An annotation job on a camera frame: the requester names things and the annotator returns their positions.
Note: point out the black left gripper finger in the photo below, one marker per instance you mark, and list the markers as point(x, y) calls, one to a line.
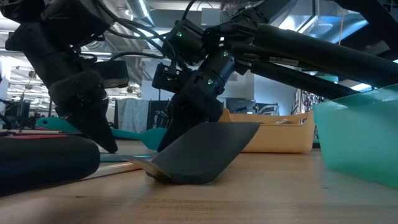
point(96, 130)

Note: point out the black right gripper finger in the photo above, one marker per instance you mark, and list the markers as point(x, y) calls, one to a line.
point(180, 127)

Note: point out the small teal silicone spatula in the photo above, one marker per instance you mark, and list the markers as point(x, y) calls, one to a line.
point(152, 138)

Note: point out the solid black turner steel neck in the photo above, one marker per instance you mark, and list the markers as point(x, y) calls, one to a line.
point(202, 152)

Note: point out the yellow plastic bin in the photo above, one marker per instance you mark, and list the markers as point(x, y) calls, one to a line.
point(273, 137)

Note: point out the slotted all-black nylon turner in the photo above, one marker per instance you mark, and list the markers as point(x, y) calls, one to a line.
point(295, 79)

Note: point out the translucent teal plastic bin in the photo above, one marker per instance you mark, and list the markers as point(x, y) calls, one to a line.
point(360, 133)

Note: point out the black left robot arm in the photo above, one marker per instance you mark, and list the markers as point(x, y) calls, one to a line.
point(77, 15)

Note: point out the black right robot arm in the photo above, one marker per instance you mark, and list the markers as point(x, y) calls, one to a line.
point(189, 40)

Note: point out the black partition screen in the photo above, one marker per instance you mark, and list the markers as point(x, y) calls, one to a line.
point(239, 105)
point(155, 109)

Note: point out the grey fabric partition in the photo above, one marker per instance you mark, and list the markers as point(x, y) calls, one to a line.
point(133, 115)

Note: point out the long ceiling light strip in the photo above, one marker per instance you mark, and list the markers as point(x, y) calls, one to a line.
point(96, 53)

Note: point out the metal scoop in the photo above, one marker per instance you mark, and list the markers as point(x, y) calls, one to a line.
point(283, 121)

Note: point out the grey ceiling unit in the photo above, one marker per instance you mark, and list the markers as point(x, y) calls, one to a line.
point(211, 15)

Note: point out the steel box grater teal trim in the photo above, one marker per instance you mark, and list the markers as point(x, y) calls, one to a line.
point(308, 102)

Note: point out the metal ceiling duct box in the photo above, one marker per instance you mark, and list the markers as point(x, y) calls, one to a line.
point(320, 25)

